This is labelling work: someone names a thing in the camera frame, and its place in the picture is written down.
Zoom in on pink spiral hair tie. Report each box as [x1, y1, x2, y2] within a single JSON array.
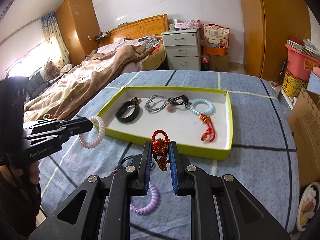
[[79, 115, 106, 149]]

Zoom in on red knotted cord bracelet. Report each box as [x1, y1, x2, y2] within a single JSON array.
[[198, 113, 218, 143]]

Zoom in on grey elastic hair ties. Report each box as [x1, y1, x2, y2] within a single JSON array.
[[144, 94, 169, 114]]

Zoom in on person's left hand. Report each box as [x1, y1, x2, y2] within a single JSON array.
[[28, 161, 40, 185]]

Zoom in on black tie with charms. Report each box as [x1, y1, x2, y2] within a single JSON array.
[[111, 155, 140, 175]]

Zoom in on brown blanket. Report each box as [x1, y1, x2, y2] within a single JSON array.
[[24, 45, 154, 122]]

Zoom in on yellow-green cardboard tray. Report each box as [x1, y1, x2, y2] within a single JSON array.
[[98, 86, 233, 160]]

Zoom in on teddy bear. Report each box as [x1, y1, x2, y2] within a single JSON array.
[[45, 61, 60, 80]]

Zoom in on black tie with pink bead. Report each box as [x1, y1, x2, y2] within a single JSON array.
[[165, 95, 191, 112]]

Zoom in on floral curtain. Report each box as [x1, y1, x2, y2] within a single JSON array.
[[41, 12, 70, 68]]

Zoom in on blue patterned bed cover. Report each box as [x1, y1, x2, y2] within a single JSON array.
[[40, 70, 299, 232]]

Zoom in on tall wooden wardrobe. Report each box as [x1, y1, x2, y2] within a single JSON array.
[[55, 0, 100, 66]]

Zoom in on wooden headboard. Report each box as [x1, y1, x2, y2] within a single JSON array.
[[99, 14, 169, 46]]

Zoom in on white drawer nightstand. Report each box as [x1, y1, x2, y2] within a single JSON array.
[[161, 29, 201, 70]]

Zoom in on orange box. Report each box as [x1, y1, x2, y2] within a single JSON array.
[[203, 47, 227, 56]]

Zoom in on white trash bin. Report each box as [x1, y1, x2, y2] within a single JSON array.
[[296, 181, 320, 232]]

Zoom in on floral gift bag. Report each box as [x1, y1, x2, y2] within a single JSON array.
[[203, 23, 230, 49]]

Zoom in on yellow printed tin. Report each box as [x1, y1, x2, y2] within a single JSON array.
[[282, 69, 308, 98]]

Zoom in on pink items on nightstand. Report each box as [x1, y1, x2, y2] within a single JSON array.
[[168, 19, 201, 30]]

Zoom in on light blue storage box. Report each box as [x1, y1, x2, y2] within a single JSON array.
[[306, 67, 320, 94]]

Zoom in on pink plastic bin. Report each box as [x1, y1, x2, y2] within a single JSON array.
[[285, 44, 319, 81]]

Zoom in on wooden door panel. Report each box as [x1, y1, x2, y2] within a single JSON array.
[[240, 0, 311, 81]]

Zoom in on purple spiral hair tie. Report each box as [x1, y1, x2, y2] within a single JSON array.
[[130, 183, 161, 216]]

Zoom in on black leather bracelet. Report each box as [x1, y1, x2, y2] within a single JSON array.
[[114, 97, 143, 124]]

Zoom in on light blue spiral hair tie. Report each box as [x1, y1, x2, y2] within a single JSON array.
[[189, 98, 216, 116]]

